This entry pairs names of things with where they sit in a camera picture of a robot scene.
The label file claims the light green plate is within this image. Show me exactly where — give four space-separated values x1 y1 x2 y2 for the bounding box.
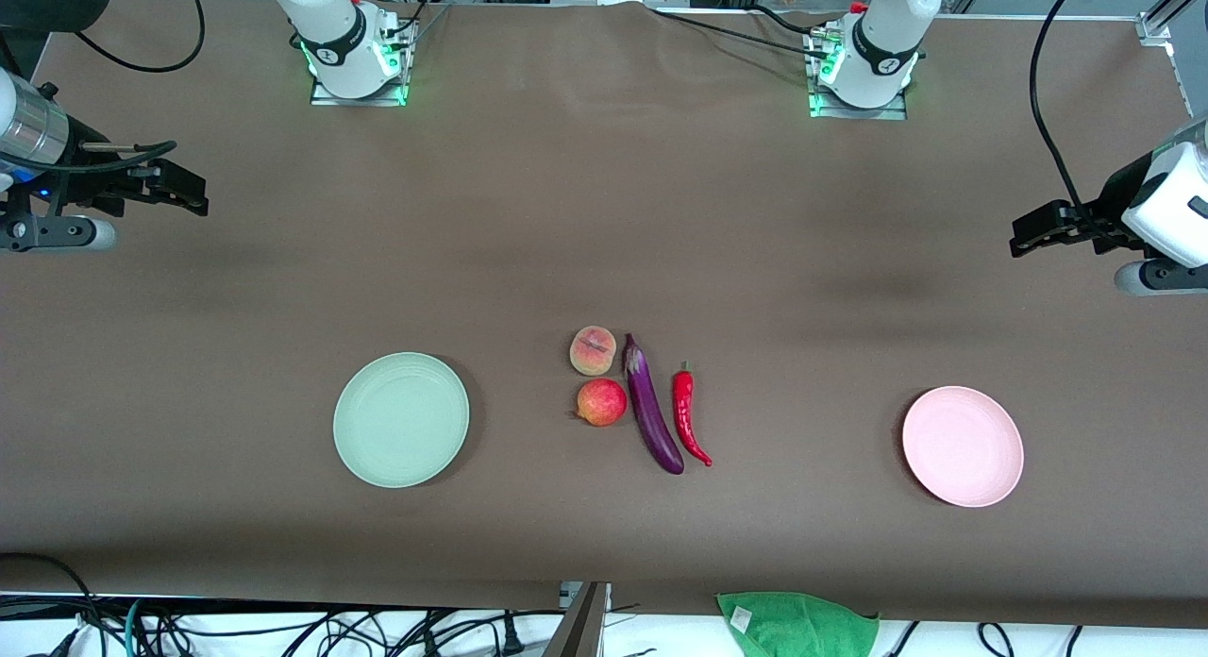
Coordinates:
332 351 471 490

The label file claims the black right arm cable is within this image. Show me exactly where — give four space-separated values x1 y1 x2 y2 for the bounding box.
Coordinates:
0 0 207 178

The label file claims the brown table cover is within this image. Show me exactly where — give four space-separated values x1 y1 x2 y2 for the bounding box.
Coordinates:
0 0 1208 630

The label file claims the thin black cable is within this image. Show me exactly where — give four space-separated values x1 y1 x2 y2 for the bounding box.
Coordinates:
651 6 822 59

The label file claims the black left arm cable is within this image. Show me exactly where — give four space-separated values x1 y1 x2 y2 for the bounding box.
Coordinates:
1029 0 1096 214

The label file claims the pink plate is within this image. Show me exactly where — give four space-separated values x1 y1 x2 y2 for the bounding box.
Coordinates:
901 385 1025 509

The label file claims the aluminium frame profile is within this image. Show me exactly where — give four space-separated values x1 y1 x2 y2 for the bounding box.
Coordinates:
1137 0 1208 158

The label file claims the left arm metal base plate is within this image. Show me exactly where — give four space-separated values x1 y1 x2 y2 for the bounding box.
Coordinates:
807 29 909 122

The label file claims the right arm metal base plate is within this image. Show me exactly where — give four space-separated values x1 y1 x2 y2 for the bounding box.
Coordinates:
310 15 409 108

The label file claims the thick black cable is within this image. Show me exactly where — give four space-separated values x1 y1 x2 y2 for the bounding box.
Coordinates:
0 551 105 657

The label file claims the peach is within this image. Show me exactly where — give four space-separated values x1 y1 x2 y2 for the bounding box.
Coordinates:
569 326 618 378

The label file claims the purple eggplant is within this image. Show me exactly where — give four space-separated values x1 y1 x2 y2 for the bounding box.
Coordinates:
622 333 686 476

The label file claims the red pomegranate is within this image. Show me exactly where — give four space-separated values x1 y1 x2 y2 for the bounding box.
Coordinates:
569 378 629 429

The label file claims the aluminium profile post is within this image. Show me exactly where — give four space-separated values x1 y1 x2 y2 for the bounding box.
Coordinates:
543 581 612 657

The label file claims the green cloth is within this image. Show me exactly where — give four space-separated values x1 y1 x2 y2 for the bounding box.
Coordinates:
715 591 881 657

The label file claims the red chili pepper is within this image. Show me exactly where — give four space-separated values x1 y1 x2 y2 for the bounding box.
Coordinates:
672 361 714 468

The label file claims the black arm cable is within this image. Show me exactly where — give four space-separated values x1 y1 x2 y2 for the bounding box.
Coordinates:
0 0 207 178
1029 0 1096 214

